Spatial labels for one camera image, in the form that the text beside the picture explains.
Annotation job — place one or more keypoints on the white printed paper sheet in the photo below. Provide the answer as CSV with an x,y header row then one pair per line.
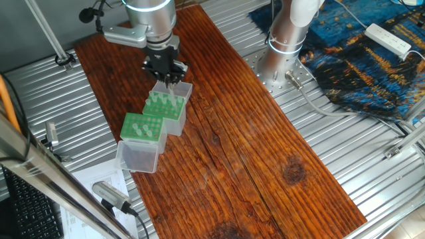
x,y
99,181

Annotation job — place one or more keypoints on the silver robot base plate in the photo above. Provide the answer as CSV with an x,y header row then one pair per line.
x,y
277,88

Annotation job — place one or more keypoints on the black computer keyboard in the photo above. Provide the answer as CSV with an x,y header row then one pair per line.
x,y
33,212

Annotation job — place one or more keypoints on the aluminium frame bar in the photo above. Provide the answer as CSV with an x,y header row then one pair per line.
x,y
50,179

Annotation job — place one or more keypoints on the clear large pipette tip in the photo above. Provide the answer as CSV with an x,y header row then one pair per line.
x,y
161,96
174,103
155,99
165,101
145,127
151,94
168,97
171,91
135,126
138,132
149,133
180,98
148,102

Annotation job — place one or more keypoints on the brown wooden board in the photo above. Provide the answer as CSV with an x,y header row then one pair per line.
x,y
232,149

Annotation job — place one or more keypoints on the aluminium frame rail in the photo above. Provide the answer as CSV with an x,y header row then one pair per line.
x,y
406,141

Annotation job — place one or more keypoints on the silver exterior camera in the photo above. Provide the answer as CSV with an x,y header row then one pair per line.
x,y
109,194

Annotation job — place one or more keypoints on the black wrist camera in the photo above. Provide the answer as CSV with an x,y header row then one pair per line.
x,y
87,15

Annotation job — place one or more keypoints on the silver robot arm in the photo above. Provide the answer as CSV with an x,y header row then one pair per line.
x,y
152,16

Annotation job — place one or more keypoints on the white power strip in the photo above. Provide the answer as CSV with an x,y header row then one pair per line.
x,y
386,39

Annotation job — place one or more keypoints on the small grey mounted device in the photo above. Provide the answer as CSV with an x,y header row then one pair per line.
x,y
51,132

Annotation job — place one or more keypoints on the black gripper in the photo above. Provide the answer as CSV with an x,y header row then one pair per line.
x,y
162,58

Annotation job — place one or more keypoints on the silver camera mount bracket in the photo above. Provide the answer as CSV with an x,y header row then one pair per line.
x,y
126,34

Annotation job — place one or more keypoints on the orange tube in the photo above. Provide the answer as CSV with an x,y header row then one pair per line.
x,y
7,106

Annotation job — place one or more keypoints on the thin silver rod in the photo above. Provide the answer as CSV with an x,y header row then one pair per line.
x,y
45,30

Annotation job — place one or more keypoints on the clear box green tip rack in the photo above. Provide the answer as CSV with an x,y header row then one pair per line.
x,y
176,124
136,159

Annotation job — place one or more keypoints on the blue painted cloth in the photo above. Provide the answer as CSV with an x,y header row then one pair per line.
x,y
348,76

